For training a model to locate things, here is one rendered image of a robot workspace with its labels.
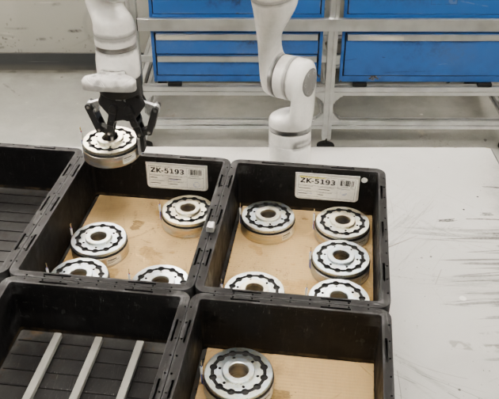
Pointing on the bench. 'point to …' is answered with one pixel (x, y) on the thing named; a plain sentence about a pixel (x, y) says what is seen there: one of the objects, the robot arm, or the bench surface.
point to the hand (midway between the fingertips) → (127, 144)
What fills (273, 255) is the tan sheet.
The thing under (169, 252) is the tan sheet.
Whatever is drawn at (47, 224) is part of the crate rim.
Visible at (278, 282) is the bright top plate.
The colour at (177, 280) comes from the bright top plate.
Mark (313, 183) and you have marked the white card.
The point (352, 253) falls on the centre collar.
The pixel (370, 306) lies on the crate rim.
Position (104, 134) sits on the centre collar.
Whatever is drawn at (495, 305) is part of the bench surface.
